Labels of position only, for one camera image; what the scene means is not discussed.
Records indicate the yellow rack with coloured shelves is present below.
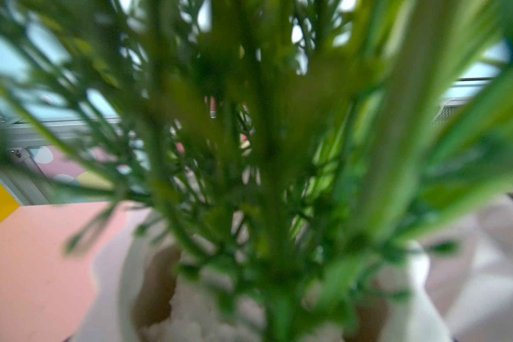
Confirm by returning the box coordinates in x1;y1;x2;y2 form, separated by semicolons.
0;185;130;341

